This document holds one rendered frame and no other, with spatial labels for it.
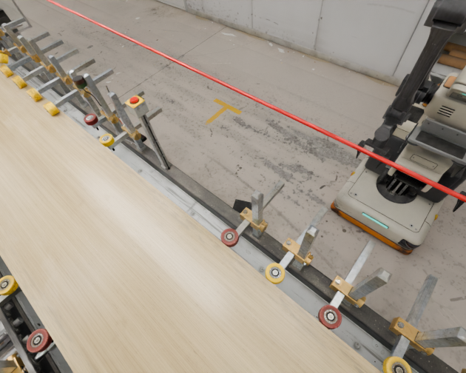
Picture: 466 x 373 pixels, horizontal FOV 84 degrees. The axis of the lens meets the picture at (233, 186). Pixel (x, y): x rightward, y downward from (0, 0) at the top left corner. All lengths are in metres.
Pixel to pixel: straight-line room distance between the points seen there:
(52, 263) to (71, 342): 0.36
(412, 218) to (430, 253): 0.38
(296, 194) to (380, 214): 0.68
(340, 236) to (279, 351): 1.34
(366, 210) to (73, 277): 1.82
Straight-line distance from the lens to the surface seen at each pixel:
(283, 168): 2.51
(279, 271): 1.13
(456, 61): 3.09
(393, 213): 2.15
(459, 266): 2.53
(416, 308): 1.32
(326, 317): 1.13
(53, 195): 1.67
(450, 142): 1.55
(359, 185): 2.19
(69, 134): 1.95
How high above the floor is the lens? 2.00
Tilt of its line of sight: 57 degrees down
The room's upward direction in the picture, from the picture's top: 9 degrees counter-clockwise
